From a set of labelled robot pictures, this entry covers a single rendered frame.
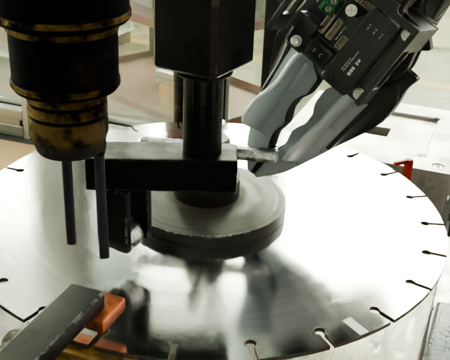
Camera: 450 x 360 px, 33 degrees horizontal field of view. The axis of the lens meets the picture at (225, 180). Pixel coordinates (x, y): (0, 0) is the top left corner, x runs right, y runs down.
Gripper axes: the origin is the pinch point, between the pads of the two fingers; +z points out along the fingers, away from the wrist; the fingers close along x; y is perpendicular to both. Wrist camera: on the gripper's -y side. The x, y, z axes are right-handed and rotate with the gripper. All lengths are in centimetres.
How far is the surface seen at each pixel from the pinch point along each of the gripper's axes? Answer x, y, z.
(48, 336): 1.1, 21.8, 5.2
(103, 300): 1.1, 17.6, 4.8
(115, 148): -4.9, 12.3, 0.9
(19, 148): -37, -38, 40
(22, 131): -40, -42, 40
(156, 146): -3.6, 10.8, -0.2
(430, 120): 5.0, -38.4, -1.2
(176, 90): -16.4, -23.1, 10.4
